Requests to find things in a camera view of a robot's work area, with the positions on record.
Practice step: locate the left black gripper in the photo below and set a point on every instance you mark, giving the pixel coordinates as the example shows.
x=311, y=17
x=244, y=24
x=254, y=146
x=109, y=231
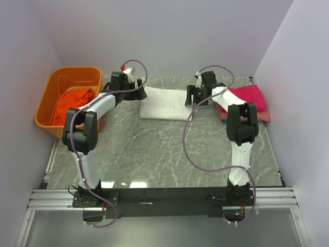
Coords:
x=137, y=90

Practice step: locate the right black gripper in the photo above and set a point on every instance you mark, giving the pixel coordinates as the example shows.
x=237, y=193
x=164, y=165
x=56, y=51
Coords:
x=194, y=93

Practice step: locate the white printed t-shirt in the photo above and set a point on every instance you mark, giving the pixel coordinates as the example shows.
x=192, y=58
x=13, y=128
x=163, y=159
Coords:
x=164, y=104

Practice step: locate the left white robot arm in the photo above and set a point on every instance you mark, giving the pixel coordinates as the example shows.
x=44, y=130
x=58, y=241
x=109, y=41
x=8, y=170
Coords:
x=80, y=133

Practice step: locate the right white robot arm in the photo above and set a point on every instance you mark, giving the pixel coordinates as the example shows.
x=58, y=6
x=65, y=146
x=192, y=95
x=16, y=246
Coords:
x=241, y=129

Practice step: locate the folded magenta t-shirt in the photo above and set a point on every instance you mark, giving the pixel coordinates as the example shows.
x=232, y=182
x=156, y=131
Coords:
x=251, y=93

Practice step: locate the orange t-shirt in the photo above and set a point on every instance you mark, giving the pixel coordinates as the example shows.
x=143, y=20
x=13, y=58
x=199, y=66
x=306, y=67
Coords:
x=71, y=99

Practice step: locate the folded salmon t-shirt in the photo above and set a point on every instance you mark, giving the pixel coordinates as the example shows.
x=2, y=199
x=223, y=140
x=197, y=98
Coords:
x=262, y=112

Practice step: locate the orange plastic laundry basket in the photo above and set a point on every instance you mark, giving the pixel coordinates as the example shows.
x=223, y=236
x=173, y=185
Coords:
x=62, y=80

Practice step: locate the black base crossbar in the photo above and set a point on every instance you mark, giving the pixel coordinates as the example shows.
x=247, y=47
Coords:
x=156, y=202

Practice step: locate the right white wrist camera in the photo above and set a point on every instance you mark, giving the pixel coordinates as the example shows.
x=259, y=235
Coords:
x=198, y=79

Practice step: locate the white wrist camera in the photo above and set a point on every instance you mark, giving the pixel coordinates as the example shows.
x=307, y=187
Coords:
x=129, y=71
x=198, y=79

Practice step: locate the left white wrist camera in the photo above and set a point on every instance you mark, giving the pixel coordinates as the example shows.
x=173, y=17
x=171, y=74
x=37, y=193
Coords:
x=129, y=71

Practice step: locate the aluminium frame rail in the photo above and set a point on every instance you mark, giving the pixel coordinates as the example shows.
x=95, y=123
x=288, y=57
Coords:
x=271, y=214

